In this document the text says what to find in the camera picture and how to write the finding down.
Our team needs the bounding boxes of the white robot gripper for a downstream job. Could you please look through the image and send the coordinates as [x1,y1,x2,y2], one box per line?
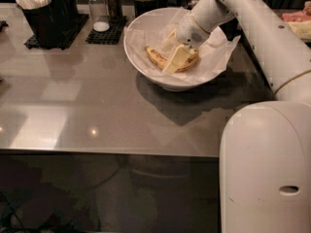
[161,0,234,74]

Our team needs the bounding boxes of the yellow spotted banana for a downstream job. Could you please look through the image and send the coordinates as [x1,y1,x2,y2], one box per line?
[145,46,200,74]

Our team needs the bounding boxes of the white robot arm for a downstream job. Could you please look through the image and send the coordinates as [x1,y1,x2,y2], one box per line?
[174,0,311,233]

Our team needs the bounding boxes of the white ceramic bowl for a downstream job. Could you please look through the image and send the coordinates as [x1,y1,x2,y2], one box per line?
[122,7,230,93]

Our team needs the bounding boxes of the white paper bowl liner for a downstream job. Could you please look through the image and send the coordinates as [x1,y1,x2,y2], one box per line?
[123,7,241,86]

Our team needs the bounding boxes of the black rubber mat centre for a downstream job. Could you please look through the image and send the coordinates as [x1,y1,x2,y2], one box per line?
[86,17,127,45]

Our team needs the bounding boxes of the black rubber mat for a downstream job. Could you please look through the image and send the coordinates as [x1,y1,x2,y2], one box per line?
[86,17,127,45]
[24,14,88,50]

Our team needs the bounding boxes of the dark pepper shaker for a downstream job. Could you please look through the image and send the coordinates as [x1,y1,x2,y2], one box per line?
[106,0,123,21]

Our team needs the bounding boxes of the clear salt shaker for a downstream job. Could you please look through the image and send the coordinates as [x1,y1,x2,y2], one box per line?
[87,0,110,32]

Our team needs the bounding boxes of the black rubber mat left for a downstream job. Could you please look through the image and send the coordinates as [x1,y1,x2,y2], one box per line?
[24,14,88,50]

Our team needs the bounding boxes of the rear black cutlery cup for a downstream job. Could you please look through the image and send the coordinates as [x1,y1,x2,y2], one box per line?
[51,0,78,31]

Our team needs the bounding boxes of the black cutlery cup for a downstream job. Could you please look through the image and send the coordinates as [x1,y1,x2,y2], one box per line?
[51,0,78,31]
[16,0,57,43]

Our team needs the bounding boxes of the front black cutlery cup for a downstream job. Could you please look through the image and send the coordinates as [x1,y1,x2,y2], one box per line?
[16,0,57,43]

